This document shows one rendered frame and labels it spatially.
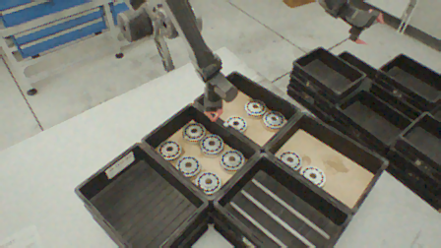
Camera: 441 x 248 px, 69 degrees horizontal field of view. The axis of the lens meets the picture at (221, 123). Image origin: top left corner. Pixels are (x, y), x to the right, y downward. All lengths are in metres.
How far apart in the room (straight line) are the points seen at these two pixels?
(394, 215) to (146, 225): 1.02
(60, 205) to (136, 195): 0.37
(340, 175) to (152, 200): 0.77
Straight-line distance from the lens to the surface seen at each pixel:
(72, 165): 1.64
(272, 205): 1.28
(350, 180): 1.43
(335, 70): 2.44
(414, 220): 1.61
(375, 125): 2.33
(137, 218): 1.27
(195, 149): 1.40
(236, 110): 1.54
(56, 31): 2.99
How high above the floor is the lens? 1.96
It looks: 50 degrees down
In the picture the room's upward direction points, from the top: 2 degrees clockwise
